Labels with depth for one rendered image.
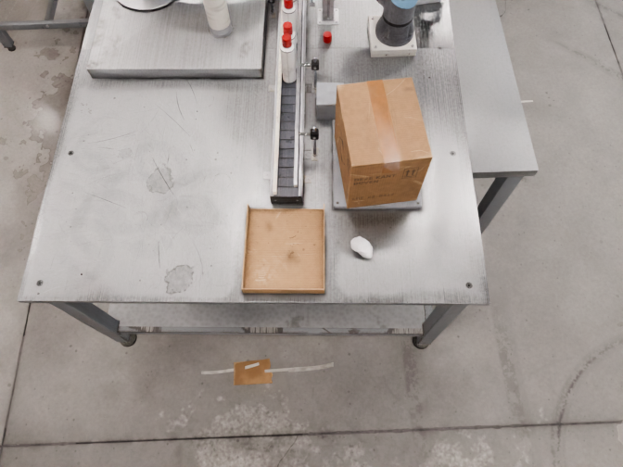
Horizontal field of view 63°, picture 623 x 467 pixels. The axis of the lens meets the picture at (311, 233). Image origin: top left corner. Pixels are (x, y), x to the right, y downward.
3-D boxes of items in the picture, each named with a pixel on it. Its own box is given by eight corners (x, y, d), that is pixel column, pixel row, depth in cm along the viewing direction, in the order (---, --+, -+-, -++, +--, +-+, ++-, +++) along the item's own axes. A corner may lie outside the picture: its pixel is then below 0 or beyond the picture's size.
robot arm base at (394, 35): (372, 18, 202) (375, -1, 192) (410, 15, 202) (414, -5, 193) (378, 48, 196) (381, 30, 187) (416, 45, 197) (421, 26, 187)
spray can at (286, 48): (283, 72, 190) (279, 31, 171) (297, 72, 190) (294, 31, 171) (282, 83, 188) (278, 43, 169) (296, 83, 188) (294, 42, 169)
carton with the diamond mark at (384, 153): (334, 134, 182) (336, 84, 157) (400, 127, 183) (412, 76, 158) (347, 208, 170) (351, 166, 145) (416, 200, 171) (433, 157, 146)
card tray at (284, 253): (248, 208, 173) (247, 203, 169) (324, 208, 172) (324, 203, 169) (243, 293, 160) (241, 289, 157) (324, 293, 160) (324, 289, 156)
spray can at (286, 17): (284, 36, 198) (281, -8, 179) (298, 36, 198) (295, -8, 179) (284, 46, 196) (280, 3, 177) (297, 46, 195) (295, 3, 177)
